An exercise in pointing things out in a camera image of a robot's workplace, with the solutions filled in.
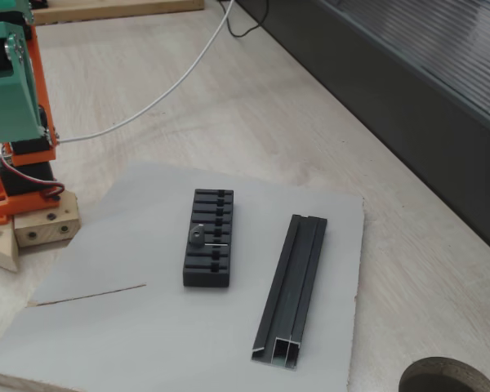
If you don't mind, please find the small grey metal bracket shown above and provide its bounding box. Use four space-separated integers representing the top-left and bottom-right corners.
189 223 229 248

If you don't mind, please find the black slotted holder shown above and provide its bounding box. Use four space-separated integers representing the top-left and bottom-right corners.
182 188 234 289

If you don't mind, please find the light wooden plank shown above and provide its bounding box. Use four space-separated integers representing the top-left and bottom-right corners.
31 0 205 25

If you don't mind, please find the wooden base block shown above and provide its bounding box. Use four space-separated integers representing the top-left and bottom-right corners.
14 190 81 248

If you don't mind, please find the triangular wooden wedge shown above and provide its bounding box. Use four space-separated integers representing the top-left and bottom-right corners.
0 222 21 274

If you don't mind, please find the grey chipboard panel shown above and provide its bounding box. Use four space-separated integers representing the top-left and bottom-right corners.
0 162 365 392

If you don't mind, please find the short black aluminium profile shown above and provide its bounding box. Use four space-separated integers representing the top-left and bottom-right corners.
251 214 328 372

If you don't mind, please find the white usb cable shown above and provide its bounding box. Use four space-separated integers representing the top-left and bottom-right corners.
58 0 237 144

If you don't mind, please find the base servo wire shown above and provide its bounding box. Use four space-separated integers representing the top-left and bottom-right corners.
0 157 66 202

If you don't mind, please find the thin black looped cable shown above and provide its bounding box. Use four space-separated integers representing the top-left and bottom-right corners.
218 0 270 38

